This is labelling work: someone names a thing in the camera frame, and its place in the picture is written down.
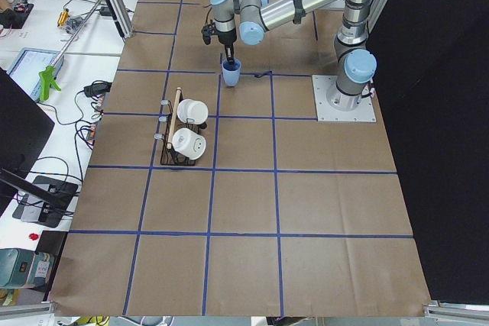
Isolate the white smiley face mug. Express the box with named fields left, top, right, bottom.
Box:
left=172, top=127, right=206, bottom=160

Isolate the green handled reacher grabber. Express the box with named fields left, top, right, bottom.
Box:
left=38, top=0, right=104, bottom=102

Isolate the black power adapter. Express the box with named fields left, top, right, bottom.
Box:
left=83, top=80, right=112, bottom=97

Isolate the tablet with blue case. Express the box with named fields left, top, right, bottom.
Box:
left=8, top=48, right=63, bottom=102

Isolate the light blue plastic cup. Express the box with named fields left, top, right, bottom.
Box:
left=222, top=59, right=241, bottom=87

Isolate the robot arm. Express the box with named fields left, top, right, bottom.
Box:
left=201, top=0, right=372, bottom=101

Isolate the black monitor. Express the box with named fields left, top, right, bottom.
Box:
left=0, top=68, right=57, bottom=220

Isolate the white plain mug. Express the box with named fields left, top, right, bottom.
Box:
left=176, top=98, right=209, bottom=124

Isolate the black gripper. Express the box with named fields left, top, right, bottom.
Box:
left=201, top=22, right=237, bottom=65

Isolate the black wire mug rack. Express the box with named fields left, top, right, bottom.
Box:
left=154, top=86, right=209, bottom=166

